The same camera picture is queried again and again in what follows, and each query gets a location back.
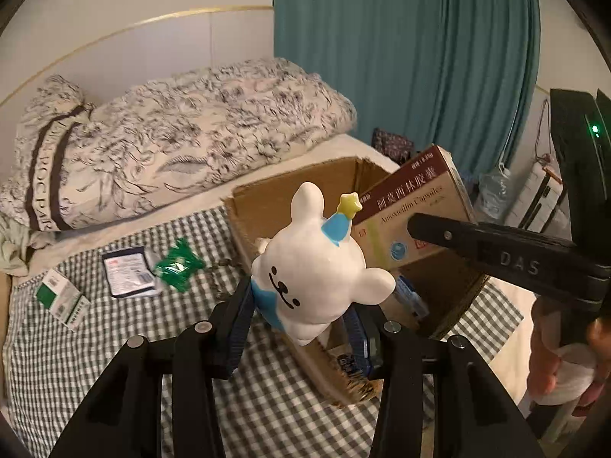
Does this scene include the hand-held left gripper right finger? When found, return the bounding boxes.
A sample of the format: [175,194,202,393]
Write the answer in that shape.
[343,308,547,458]

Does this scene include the green and white medicine box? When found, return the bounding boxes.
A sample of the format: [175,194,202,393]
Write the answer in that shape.
[35,269,92,333]

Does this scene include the cardboard box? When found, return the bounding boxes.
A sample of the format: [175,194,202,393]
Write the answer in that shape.
[224,155,492,410]

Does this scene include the light green towel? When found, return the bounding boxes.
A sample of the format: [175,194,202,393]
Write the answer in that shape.
[0,212,54,276]

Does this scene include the green snack packet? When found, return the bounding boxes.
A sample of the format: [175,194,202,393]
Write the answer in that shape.
[153,237,207,293]

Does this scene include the teal curtain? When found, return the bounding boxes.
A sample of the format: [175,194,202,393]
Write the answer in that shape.
[272,0,546,178]

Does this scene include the blue and white small packet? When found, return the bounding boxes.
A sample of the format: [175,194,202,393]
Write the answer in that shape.
[395,274,431,319]

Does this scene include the white bear figurine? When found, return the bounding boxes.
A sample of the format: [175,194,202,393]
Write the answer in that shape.
[251,181,398,348]

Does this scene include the clear plastic bottle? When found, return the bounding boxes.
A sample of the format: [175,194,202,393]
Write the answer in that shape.
[476,162,515,221]

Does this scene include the green checked blanket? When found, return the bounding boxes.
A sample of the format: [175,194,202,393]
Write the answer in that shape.
[2,203,525,458]

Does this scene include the red and beige medicine box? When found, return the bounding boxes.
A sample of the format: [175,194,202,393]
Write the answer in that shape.
[353,145,478,274]

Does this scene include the floral duvet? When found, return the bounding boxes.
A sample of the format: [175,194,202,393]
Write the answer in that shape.
[0,57,359,233]

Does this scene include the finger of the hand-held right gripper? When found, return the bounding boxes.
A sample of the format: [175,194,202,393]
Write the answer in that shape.
[407,212,585,299]

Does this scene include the dark patterned cushion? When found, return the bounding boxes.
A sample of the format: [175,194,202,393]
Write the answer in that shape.
[371,127,414,161]

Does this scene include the navy tissue pack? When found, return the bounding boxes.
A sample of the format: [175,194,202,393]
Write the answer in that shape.
[102,246,161,300]

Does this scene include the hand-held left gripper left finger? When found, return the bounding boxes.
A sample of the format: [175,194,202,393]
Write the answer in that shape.
[48,274,254,458]

